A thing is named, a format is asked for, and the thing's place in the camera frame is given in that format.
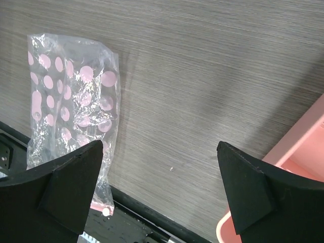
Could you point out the pink compartment organizer box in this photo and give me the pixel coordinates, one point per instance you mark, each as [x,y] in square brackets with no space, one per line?
[300,151]

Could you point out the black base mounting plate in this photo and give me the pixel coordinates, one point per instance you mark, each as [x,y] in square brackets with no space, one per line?
[132,221]

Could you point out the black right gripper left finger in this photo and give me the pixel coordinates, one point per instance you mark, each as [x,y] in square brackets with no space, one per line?
[51,202]

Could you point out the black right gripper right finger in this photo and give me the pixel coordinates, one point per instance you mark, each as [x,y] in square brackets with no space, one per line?
[267,203]

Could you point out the clear pink-dotted zip bag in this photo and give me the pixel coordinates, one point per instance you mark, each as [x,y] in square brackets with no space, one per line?
[75,99]

